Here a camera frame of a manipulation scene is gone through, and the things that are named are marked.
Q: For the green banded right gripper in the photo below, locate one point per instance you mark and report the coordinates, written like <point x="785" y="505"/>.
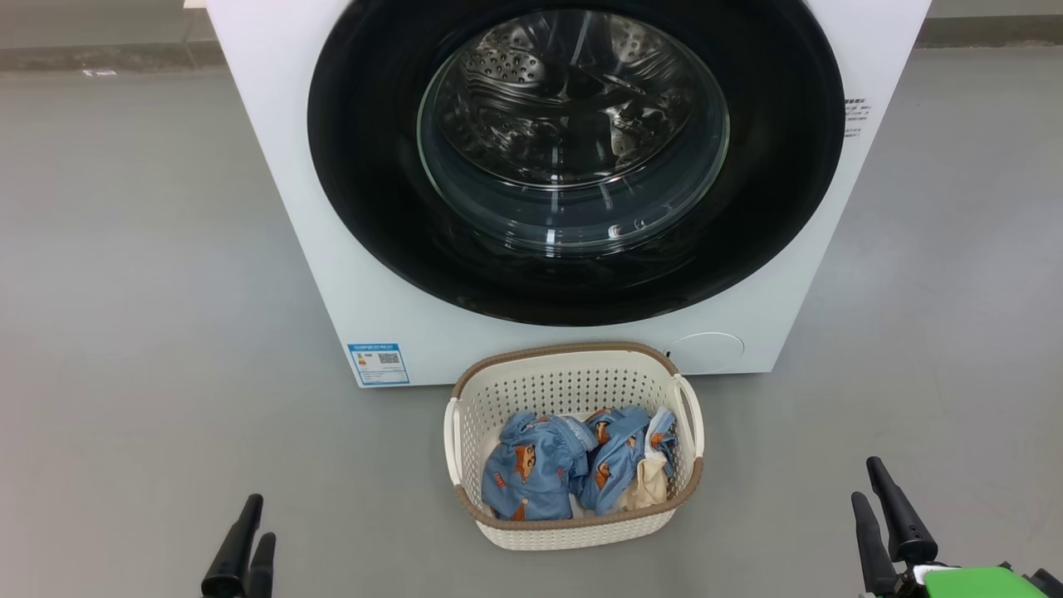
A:
<point x="980" y="584"/>

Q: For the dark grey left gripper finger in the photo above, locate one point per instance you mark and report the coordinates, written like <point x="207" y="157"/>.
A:
<point x="228" y="565"/>
<point x="262" y="573"/>

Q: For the blue garment with beige lining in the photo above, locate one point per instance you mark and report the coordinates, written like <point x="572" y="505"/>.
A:
<point x="619" y="461"/>

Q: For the blue orange-print garment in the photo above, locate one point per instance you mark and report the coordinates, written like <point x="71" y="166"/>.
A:
<point x="531" y="473"/>

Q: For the black round glass washer door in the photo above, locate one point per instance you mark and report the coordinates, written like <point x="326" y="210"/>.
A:
<point x="374" y="166"/>

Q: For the white front-load washing machine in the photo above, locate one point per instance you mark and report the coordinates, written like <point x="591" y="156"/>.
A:
<point x="274" y="166"/>

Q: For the blue energy label sticker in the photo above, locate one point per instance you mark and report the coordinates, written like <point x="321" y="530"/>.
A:
<point x="378" y="363"/>

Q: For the round white filter cover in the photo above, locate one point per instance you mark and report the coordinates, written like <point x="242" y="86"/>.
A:
<point x="706" y="351"/>

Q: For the cream perforated laundry basket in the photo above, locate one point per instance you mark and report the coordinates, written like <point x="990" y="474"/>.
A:
<point x="565" y="378"/>

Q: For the black text warning sticker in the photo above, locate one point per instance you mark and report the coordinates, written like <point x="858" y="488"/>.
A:
<point x="857" y="115"/>

